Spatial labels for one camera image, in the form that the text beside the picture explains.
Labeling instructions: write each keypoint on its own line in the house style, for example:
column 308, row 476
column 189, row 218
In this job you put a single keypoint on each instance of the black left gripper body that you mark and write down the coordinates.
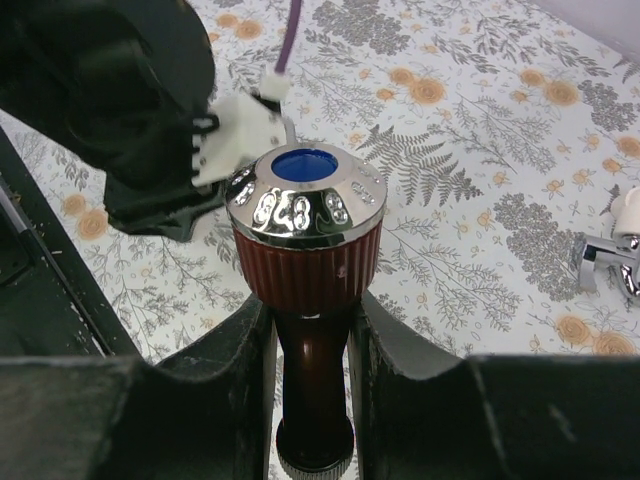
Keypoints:
column 170, row 209

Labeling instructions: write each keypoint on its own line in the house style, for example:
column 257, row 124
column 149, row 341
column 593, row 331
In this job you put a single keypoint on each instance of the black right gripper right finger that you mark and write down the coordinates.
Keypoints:
column 422, row 413

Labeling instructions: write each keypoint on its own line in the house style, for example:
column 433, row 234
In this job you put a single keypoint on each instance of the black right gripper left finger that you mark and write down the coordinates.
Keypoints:
column 203, row 413

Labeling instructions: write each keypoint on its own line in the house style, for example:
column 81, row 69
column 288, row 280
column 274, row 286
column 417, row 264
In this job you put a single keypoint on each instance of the brown faucet chrome knob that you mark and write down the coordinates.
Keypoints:
column 307, row 223

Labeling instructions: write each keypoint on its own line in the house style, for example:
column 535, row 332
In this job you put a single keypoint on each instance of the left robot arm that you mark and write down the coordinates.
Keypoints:
column 120, row 84

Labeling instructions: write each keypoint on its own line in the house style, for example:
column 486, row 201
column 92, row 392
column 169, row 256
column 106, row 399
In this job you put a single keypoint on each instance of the floral patterned table mat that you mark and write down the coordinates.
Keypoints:
column 502, row 131

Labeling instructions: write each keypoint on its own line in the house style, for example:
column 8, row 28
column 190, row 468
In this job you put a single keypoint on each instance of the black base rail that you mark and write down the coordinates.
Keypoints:
column 50, row 302

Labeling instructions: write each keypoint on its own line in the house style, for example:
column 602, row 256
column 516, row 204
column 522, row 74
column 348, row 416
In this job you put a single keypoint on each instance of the chrome faucet white handle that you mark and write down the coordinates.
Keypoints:
column 620, row 253

